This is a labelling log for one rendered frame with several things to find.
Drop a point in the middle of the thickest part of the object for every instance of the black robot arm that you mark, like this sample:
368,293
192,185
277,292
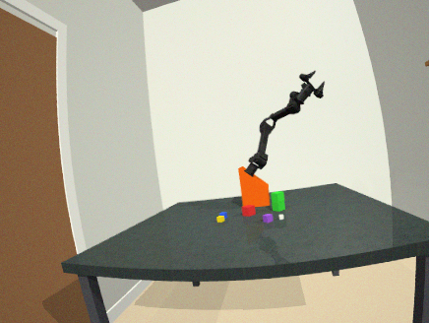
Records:
260,158

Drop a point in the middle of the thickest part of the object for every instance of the small purple block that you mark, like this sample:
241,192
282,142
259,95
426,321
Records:
267,218

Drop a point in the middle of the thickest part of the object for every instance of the green block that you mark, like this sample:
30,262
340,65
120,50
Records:
277,197
278,206

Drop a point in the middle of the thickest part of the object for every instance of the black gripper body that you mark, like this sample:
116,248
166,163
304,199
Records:
308,89

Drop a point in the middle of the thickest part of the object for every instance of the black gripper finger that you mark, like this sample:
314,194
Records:
321,87
310,75

